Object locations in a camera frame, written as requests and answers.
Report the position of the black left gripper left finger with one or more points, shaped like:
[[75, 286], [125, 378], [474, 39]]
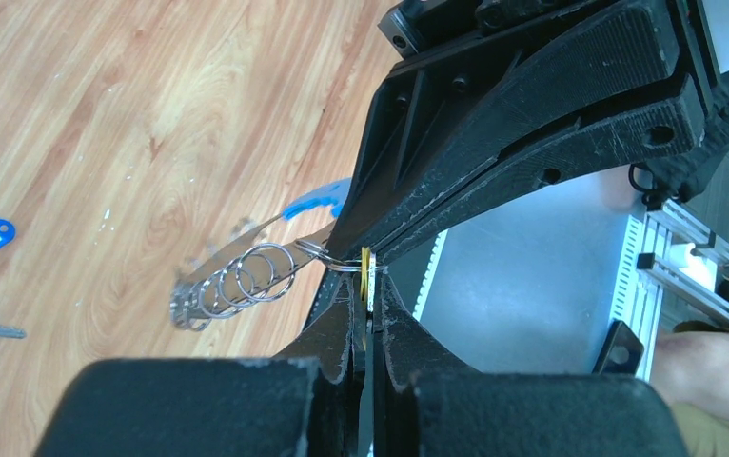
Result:
[[299, 402]]

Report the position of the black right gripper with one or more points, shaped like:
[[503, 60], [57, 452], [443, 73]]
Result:
[[574, 88]]

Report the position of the key with yellow tag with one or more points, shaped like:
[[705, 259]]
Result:
[[367, 292]]

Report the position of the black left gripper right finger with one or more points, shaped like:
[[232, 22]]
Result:
[[429, 402]]

